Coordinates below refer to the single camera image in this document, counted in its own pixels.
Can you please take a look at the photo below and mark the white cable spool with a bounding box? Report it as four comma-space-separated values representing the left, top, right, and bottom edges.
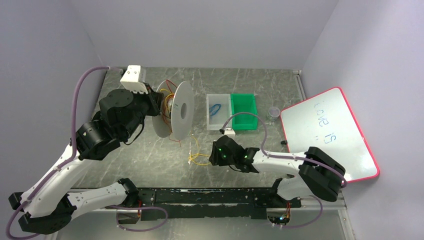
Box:
152, 80, 195, 141

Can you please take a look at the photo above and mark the yellow cable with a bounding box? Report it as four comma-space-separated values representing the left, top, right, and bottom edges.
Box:
187, 135, 212, 167

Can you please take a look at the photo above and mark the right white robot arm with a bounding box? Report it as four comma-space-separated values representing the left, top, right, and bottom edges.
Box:
209, 135, 347, 202

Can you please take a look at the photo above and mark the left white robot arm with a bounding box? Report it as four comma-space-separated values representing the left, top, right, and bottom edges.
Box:
9, 87, 164, 238

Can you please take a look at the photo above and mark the clear white plastic bin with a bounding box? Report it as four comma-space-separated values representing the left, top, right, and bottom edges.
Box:
206, 94, 232, 131

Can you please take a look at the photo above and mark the green plastic bin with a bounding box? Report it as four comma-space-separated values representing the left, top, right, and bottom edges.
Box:
230, 93, 258, 131

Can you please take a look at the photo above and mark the small clear plastic jar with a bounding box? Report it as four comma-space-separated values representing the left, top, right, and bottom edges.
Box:
267, 106, 281, 122

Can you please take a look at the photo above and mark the pink framed whiteboard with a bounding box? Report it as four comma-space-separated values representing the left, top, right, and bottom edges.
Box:
280, 87, 380, 183

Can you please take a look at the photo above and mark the red orange wound cable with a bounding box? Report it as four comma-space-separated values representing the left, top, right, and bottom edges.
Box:
160, 79, 183, 148

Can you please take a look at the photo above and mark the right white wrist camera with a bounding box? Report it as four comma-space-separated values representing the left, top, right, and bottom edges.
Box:
219, 127, 236, 139

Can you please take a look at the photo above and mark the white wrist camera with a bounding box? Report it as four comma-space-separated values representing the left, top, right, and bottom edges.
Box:
120, 65, 148, 94
219, 127, 236, 139

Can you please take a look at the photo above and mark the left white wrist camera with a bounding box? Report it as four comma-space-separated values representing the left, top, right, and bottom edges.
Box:
120, 65, 148, 94

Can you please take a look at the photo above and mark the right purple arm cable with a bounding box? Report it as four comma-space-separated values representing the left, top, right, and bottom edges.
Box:
221, 111, 348, 190

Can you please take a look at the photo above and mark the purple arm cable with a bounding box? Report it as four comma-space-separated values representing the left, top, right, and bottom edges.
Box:
5, 66, 124, 240
221, 111, 348, 190

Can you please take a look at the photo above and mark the blue cable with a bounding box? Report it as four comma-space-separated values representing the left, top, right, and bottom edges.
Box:
208, 103, 223, 120

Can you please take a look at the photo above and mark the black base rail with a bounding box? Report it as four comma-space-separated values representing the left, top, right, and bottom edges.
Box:
138, 187, 301, 221

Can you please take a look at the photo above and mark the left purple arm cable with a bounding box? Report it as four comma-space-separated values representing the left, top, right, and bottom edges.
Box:
5, 66, 124, 240

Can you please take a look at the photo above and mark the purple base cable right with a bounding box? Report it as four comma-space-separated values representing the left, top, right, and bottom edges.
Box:
272, 196, 324, 230

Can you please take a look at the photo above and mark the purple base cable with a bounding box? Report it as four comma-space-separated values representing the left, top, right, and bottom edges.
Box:
272, 196, 324, 230
115, 204, 170, 232

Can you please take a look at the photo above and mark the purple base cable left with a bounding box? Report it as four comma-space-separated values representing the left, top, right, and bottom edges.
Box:
115, 204, 170, 232

